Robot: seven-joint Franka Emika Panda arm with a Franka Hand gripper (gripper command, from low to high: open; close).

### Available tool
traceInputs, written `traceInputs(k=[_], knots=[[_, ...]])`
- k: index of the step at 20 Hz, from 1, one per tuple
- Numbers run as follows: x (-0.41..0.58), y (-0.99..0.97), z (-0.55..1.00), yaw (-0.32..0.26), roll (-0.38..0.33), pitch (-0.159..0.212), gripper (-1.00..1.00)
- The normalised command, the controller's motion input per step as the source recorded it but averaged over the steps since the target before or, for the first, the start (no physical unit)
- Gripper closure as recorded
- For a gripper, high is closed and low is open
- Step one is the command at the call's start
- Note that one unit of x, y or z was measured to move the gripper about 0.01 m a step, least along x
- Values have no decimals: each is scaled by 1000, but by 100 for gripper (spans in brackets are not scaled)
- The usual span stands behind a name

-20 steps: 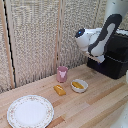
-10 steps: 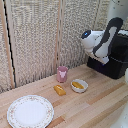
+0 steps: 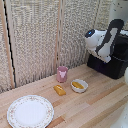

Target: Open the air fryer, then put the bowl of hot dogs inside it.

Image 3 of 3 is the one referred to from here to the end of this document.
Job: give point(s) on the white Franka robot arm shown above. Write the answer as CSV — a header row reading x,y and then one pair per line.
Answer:
x,y
105,40

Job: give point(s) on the white rounded object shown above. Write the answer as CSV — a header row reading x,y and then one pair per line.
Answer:
x,y
126,75

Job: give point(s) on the white ceramic bowl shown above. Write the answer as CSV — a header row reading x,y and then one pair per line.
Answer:
x,y
79,89

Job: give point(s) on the yellow food piece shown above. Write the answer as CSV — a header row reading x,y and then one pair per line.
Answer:
x,y
78,85

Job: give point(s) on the black air fryer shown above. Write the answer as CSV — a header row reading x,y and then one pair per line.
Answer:
x,y
113,65

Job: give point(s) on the floral rimmed white plate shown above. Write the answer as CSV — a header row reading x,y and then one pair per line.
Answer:
x,y
30,111

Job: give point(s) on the orange rectangular block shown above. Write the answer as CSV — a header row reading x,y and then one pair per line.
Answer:
x,y
60,90

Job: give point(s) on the pink cup with print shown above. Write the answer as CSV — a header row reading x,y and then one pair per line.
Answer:
x,y
62,74

